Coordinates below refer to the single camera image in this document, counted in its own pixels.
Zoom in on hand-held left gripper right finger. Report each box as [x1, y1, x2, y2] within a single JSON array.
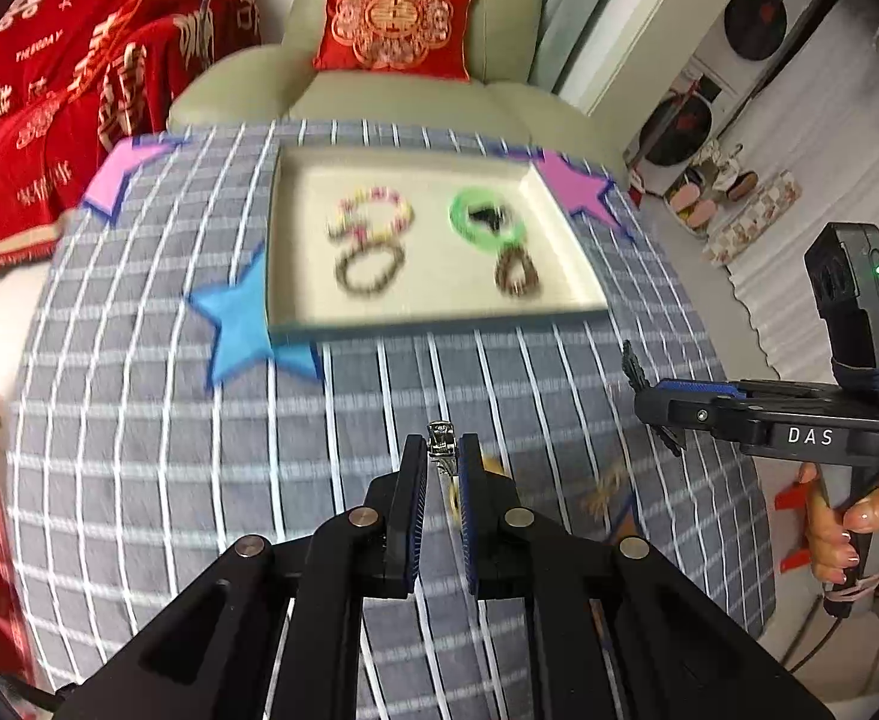
[[458, 431, 834, 720]]

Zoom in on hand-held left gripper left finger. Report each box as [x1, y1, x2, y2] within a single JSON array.
[[56, 433, 433, 720]]

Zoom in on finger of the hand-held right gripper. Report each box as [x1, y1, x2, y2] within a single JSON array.
[[632, 381, 749, 434]]

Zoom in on silver hair clip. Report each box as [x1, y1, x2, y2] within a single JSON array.
[[425, 422, 457, 477]]

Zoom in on dark brown bead bracelet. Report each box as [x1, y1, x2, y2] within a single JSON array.
[[493, 247, 541, 297]]

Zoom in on shallow cream tray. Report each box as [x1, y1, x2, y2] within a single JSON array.
[[263, 144, 611, 338]]

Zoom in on olive brown bead bracelet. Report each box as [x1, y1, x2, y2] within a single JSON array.
[[334, 244, 404, 295]]

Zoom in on pastel bead bracelet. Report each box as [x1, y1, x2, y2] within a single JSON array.
[[326, 186, 414, 245]]

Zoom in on green bangle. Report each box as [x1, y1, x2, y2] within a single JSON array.
[[448, 187, 526, 245]]

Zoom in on person's right hand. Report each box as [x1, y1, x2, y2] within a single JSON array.
[[797, 461, 879, 601]]

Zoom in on white curtain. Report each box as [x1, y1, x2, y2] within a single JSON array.
[[728, 15, 879, 383]]

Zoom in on red plastic stool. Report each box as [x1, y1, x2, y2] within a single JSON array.
[[773, 484, 817, 578]]

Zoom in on white green slippers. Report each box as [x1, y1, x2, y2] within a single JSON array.
[[690, 142, 745, 175]]

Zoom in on white washing machine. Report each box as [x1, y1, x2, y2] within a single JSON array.
[[623, 52, 748, 196]]

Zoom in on grey checked tablecloth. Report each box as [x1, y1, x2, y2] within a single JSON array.
[[8, 118, 778, 691]]

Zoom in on white tumble dryer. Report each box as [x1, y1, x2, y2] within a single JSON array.
[[690, 0, 860, 91]]

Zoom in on pale sheer curtain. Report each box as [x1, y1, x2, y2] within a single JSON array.
[[536, 0, 644, 91]]

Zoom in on pale green armchair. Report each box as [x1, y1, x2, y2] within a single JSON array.
[[165, 0, 628, 173]]

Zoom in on red embroidered cushion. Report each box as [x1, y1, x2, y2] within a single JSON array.
[[311, 0, 478, 83]]

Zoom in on red printed blanket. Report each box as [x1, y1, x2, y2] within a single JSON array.
[[0, 0, 264, 275]]

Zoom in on black floor cables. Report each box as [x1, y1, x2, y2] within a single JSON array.
[[780, 592, 860, 683]]

